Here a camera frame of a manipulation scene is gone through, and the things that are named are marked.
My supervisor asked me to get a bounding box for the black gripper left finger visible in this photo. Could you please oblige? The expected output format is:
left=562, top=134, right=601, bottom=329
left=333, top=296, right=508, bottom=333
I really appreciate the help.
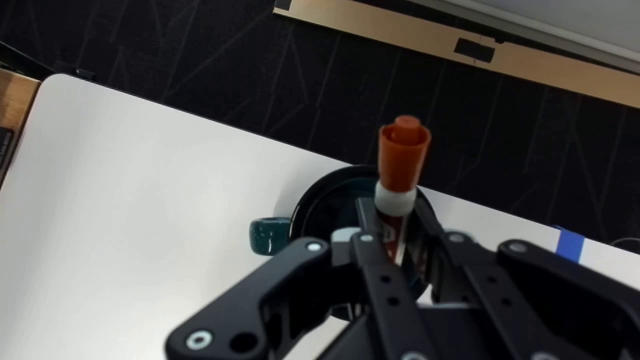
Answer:
left=165, top=196, right=437, bottom=360

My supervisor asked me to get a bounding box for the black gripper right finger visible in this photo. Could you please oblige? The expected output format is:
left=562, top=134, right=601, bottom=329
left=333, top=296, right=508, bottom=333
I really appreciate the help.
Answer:
left=414, top=199, right=640, bottom=360

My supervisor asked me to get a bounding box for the wooden baseboard strip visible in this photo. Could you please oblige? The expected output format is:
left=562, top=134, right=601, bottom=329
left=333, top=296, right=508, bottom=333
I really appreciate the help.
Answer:
left=271, top=0, right=640, bottom=112

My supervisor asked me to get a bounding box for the marker with orange cap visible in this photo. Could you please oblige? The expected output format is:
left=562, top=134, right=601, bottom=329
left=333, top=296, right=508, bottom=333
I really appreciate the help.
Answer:
left=371, top=115, right=433, bottom=269

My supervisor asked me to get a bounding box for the blue tape strip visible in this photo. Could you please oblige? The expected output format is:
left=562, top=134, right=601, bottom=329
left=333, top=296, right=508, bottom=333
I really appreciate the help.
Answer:
left=555, top=227, right=588, bottom=264

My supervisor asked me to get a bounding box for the dark teal mug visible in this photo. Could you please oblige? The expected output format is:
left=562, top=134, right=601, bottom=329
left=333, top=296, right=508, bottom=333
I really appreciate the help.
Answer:
left=248, top=164, right=443, bottom=316

